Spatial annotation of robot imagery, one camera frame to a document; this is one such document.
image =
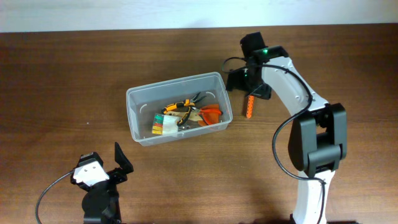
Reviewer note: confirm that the orange black needle nose pliers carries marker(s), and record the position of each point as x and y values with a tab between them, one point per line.
188	103

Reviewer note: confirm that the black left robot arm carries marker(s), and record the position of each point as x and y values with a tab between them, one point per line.
101	202

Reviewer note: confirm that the clear pack of coloured clips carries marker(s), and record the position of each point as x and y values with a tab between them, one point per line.
165	124

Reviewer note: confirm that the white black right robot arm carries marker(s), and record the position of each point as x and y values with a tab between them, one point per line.
318	136

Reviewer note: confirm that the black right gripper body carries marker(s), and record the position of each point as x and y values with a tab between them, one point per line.
241	80

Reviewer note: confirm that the clear plastic storage container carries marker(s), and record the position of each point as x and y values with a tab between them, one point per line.
144	102

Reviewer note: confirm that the orange perforated plastic strip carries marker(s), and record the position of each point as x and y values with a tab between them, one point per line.
249	106

